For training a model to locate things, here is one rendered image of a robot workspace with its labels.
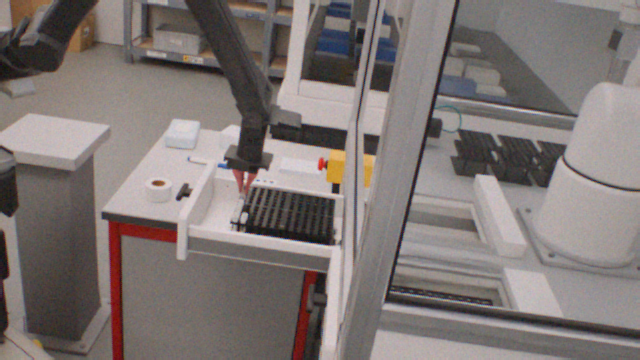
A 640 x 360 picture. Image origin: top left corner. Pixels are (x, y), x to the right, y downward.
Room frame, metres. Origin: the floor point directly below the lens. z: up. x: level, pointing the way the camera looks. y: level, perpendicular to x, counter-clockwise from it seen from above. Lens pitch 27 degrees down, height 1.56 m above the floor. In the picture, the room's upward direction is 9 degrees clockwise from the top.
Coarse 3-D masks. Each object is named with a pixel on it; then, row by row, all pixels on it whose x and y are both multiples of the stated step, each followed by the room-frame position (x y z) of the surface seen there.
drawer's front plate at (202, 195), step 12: (216, 168) 1.30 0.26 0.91; (204, 180) 1.19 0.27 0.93; (192, 192) 1.12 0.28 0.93; (204, 192) 1.17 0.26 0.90; (192, 204) 1.07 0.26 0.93; (204, 204) 1.18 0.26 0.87; (180, 216) 1.02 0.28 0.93; (192, 216) 1.07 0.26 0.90; (180, 228) 1.01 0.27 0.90; (180, 240) 1.02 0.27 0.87; (180, 252) 1.02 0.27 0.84
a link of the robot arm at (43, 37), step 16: (64, 0) 0.97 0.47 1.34; (80, 0) 0.96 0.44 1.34; (96, 0) 0.96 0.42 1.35; (48, 16) 0.99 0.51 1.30; (64, 16) 0.99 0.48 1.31; (80, 16) 0.99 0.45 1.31; (48, 32) 1.00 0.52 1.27; (64, 32) 1.01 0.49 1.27; (32, 48) 1.00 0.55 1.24; (48, 48) 1.00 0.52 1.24; (32, 64) 1.03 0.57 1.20; (48, 64) 1.03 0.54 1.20
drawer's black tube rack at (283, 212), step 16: (256, 192) 1.22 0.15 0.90; (272, 192) 1.23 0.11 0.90; (288, 192) 1.25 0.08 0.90; (256, 208) 1.20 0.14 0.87; (272, 208) 1.16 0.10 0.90; (288, 208) 1.17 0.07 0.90; (304, 208) 1.18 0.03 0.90; (320, 208) 1.19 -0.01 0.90; (240, 224) 1.07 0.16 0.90; (256, 224) 1.08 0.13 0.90; (272, 224) 1.09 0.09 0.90; (288, 224) 1.10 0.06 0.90; (304, 224) 1.12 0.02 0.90; (320, 224) 1.13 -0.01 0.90; (304, 240) 1.09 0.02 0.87; (320, 240) 1.10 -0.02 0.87
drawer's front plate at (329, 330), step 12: (336, 252) 0.98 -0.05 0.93; (336, 264) 0.94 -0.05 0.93; (336, 276) 0.90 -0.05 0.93; (336, 288) 0.86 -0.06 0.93; (336, 300) 0.83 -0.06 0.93; (336, 312) 0.79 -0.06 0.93; (324, 324) 0.81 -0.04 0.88; (336, 324) 0.76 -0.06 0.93; (324, 336) 0.76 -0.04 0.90; (324, 348) 0.71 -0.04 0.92
